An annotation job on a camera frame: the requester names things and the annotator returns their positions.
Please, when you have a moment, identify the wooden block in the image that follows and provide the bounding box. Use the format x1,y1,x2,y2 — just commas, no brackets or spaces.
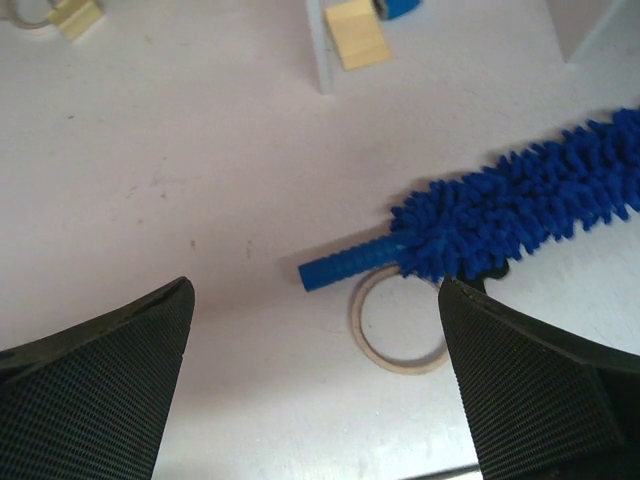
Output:
324,0,392,71

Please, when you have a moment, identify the beige tape roll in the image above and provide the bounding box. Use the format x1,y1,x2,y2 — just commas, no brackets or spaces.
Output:
349,265,449,376

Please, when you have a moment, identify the white bookshelf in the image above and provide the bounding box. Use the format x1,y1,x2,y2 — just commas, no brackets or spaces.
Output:
305,1,626,94

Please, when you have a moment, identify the blue microfiber duster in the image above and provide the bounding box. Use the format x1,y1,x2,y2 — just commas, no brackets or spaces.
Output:
298,109,639,291

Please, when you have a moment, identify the black plastic clip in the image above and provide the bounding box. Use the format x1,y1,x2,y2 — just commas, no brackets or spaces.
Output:
457,261,510,293

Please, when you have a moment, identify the blue cube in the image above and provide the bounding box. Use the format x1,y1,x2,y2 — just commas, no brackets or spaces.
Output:
373,0,422,21

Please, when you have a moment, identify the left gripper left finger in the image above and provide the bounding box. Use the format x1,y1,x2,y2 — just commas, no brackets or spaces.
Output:
1,277,195,479

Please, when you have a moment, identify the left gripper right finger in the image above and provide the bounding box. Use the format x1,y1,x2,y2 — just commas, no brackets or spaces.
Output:
438,278,639,479

